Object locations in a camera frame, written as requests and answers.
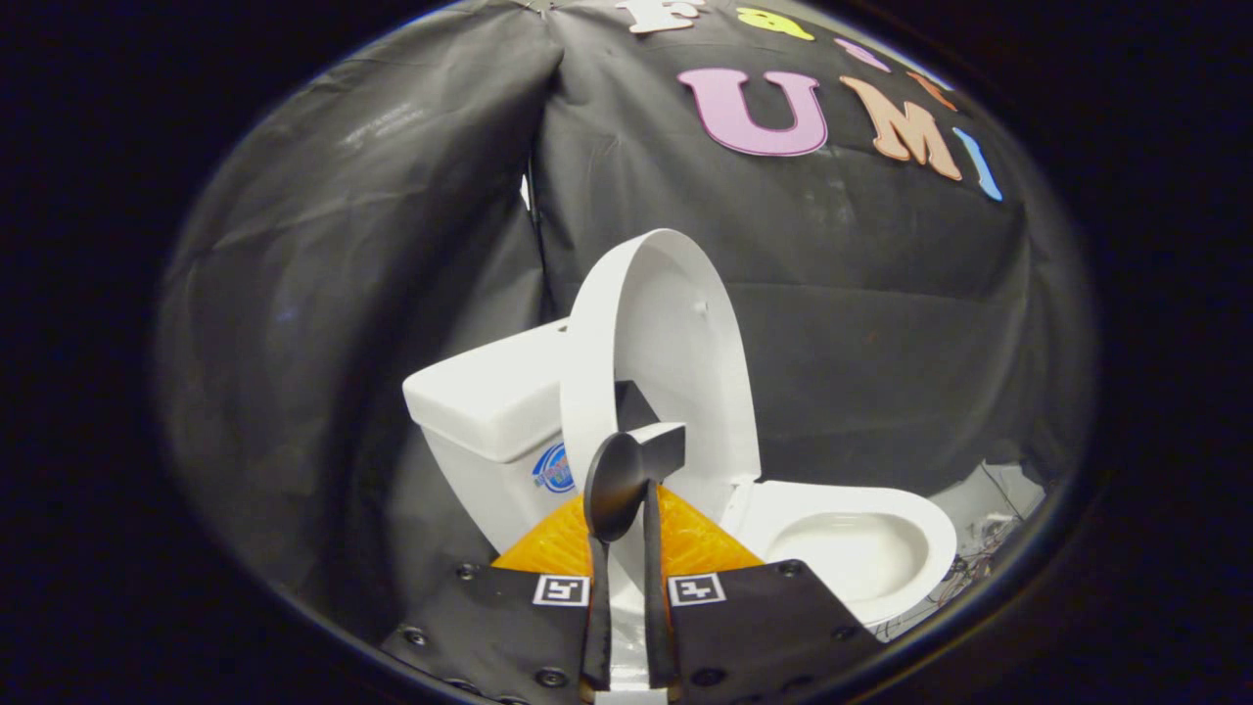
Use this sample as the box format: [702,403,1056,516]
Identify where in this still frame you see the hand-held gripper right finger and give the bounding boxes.
[641,478,890,705]

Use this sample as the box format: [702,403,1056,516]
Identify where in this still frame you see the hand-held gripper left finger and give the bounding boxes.
[380,490,616,705]

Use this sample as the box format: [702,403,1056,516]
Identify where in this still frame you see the white toilet lid black knob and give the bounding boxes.
[558,228,763,588]

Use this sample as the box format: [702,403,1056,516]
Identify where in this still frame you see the white ceramic toilet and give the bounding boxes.
[403,318,958,628]

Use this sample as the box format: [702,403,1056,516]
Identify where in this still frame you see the black backdrop cloth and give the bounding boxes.
[157,0,1097,667]

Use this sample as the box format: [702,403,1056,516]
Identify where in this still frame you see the tangle of floor cables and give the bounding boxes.
[871,465,1039,642]

